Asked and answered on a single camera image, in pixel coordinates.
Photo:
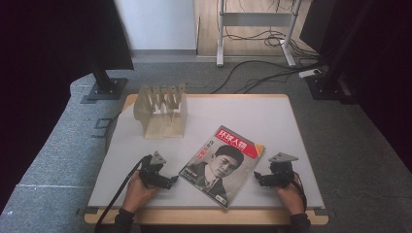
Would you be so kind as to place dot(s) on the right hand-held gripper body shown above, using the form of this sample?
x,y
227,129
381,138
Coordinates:
x,y
280,171

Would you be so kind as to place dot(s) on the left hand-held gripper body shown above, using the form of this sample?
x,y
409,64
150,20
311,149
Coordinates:
x,y
152,170

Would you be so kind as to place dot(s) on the magazine with portrait cover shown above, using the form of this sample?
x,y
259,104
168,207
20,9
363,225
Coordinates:
x,y
223,168

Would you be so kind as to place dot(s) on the person's left hand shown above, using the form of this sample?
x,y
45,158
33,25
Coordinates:
x,y
137,195

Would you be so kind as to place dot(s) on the person's right hand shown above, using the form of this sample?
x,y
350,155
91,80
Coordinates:
x,y
291,199

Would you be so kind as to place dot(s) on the wooden slotted magazine rack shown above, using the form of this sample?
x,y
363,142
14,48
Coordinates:
x,y
165,124

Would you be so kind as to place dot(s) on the white power strip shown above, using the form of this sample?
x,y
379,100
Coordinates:
x,y
309,73

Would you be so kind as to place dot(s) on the black curtain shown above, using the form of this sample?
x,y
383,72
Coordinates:
x,y
58,39
382,64

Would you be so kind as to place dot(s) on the black stand with base plate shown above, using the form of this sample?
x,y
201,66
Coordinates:
x,y
327,84
107,85

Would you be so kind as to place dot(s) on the white metal stand frame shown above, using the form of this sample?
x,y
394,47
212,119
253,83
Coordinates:
x,y
256,19

